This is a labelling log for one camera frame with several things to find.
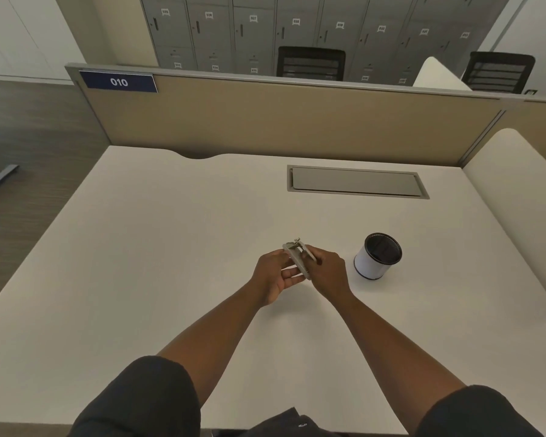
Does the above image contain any person's left hand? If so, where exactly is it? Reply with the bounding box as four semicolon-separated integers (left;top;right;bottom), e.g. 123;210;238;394
253;249;303;308

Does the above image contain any person's right hand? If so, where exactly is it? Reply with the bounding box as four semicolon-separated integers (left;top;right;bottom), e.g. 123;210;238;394
308;248;354;303

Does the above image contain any grey metal hand tool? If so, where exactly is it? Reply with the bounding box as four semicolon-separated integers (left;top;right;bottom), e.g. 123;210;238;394
282;238;322;282

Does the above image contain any person's right forearm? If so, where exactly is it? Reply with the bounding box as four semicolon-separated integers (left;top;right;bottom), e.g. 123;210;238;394
333;292;467;424

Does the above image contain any person's left forearm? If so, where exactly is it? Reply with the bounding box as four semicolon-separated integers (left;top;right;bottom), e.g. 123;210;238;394
157;286;268;409

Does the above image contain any white cup with black inside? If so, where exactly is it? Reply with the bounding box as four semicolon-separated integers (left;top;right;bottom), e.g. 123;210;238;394
353;232;403;281

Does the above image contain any beige desk partition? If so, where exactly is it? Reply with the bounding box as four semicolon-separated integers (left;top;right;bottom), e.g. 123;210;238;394
65;63;546;167

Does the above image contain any black mesh office chair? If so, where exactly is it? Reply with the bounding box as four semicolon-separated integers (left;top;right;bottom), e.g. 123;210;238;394
276;46;346;82
461;52;537;94

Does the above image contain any black shirt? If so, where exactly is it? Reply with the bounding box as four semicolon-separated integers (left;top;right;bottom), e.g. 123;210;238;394
70;356;545;437

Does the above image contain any white rounded side panel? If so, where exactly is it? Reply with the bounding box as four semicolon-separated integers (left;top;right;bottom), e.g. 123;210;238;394
412;56;473;92
462;128;546;315

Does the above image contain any bank of grey lockers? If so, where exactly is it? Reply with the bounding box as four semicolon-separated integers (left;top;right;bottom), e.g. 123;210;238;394
139;0;531;87

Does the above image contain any blue number sign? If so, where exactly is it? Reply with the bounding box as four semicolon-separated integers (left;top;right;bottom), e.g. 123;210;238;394
79;70;158;94

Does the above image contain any grey desk cable hatch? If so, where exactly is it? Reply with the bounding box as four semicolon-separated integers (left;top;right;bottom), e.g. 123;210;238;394
287;165;430;200

